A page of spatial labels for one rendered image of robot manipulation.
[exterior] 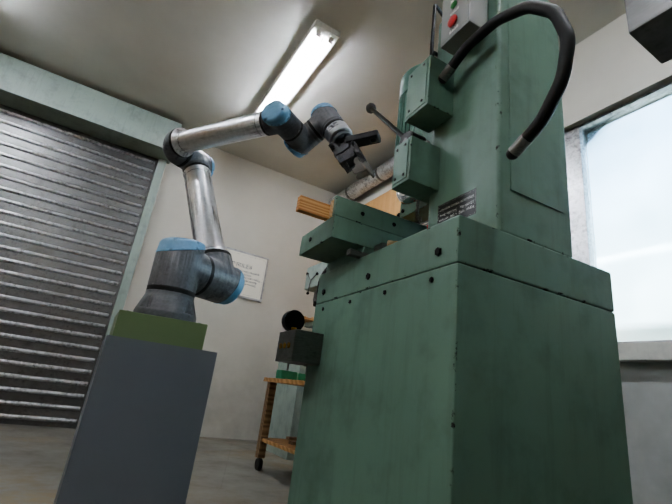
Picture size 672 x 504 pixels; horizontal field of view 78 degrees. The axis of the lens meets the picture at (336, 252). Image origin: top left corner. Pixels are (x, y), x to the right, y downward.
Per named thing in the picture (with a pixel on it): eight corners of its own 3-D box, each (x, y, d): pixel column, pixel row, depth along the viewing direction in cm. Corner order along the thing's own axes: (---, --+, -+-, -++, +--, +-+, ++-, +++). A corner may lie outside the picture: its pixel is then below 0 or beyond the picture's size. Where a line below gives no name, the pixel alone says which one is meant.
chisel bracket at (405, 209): (416, 230, 129) (418, 205, 132) (448, 216, 117) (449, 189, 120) (397, 223, 126) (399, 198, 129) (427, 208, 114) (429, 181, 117)
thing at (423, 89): (429, 133, 109) (431, 87, 114) (453, 116, 102) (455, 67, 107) (403, 121, 106) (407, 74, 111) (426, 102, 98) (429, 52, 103)
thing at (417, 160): (420, 201, 105) (422, 160, 109) (438, 191, 99) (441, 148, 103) (389, 189, 101) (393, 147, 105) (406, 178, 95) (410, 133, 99)
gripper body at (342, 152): (348, 175, 144) (333, 153, 150) (369, 161, 143) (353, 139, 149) (340, 164, 137) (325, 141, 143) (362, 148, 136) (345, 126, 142)
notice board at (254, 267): (260, 302, 412) (268, 258, 427) (261, 302, 411) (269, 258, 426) (195, 287, 384) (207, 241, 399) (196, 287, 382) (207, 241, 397)
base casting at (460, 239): (435, 332, 137) (437, 305, 140) (616, 313, 88) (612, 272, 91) (313, 304, 119) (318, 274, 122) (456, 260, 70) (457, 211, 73)
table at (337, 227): (438, 302, 153) (438, 287, 155) (505, 289, 127) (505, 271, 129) (285, 262, 129) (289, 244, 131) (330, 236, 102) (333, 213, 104)
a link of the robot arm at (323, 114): (316, 126, 160) (336, 109, 157) (330, 147, 153) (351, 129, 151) (303, 112, 152) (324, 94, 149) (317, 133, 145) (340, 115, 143)
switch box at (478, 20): (458, 59, 106) (459, 12, 112) (488, 32, 98) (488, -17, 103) (439, 48, 104) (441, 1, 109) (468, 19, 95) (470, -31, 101)
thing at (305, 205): (485, 272, 133) (485, 260, 134) (490, 271, 131) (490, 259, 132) (295, 211, 106) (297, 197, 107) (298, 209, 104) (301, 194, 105)
